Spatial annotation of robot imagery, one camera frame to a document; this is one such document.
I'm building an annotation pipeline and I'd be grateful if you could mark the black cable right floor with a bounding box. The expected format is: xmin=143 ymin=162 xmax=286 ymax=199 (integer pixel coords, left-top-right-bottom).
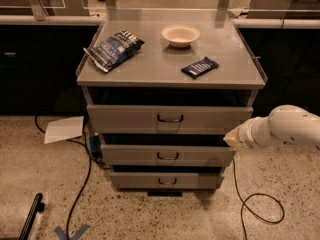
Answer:
xmin=231 ymin=157 xmax=286 ymax=240

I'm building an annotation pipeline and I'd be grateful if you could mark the black bar object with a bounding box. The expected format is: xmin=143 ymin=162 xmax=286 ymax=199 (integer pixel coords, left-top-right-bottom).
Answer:
xmin=18 ymin=193 xmax=45 ymax=240

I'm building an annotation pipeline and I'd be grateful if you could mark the blue power box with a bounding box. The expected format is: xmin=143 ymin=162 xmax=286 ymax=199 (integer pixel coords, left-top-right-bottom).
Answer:
xmin=89 ymin=135 xmax=101 ymax=158

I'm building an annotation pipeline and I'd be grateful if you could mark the grey metal drawer cabinet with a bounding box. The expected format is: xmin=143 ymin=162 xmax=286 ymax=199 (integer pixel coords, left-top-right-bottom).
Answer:
xmin=77 ymin=9 xmax=266 ymax=192

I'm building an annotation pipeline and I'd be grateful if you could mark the grey bottom drawer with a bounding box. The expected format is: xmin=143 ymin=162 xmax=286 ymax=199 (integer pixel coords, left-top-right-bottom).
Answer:
xmin=111 ymin=172 xmax=224 ymax=190

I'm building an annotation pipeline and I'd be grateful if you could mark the grey drawer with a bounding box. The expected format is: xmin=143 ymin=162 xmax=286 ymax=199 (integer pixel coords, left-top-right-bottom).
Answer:
xmin=87 ymin=105 xmax=253 ymax=135
xmin=101 ymin=144 xmax=235 ymax=167
xmin=111 ymin=172 xmax=224 ymax=190

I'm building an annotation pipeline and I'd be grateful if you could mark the blue tape cross mark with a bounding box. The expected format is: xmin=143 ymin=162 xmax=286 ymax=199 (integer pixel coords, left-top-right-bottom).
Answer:
xmin=53 ymin=223 xmax=92 ymax=240

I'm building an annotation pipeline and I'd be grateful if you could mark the dark blue snack bar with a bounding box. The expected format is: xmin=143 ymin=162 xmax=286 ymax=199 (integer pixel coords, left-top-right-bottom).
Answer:
xmin=181 ymin=57 xmax=219 ymax=79

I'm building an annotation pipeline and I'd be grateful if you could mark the grey middle drawer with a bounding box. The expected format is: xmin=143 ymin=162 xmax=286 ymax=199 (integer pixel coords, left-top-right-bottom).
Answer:
xmin=101 ymin=144 xmax=235 ymax=167

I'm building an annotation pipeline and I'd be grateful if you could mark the blue chip bag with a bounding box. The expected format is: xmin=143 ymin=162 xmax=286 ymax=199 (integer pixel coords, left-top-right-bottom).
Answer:
xmin=84 ymin=30 xmax=144 ymax=73

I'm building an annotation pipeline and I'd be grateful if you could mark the white paper bowl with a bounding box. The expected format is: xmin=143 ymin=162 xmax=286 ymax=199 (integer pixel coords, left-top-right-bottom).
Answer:
xmin=161 ymin=25 xmax=200 ymax=48

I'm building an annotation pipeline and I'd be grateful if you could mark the black cable left floor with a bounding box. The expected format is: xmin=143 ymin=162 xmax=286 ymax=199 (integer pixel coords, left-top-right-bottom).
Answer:
xmin=34 ymin=114 xmax=111 ymax=240

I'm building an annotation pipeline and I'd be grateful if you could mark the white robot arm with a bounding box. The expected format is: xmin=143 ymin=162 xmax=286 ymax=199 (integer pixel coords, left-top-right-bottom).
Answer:
xmin=223 ymin=105 xmax=320 ymax=150

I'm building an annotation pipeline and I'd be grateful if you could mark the white paper sheet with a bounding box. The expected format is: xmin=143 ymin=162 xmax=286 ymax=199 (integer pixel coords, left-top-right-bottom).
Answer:
xmin=44 ymin=116 xmax=84 ymax=144

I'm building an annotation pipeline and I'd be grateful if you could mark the black cable floor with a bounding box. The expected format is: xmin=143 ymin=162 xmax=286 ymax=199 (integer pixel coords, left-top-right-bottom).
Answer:
xmin=231 ymin=157 xmax=286 ymax=240
xmin=34 ymin=114 xmax=111 ymax=240

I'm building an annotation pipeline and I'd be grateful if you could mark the grey top drawer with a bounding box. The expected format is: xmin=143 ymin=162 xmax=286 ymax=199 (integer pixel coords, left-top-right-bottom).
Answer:
xmin=87 ymin=105 xmax=253 ymax=135

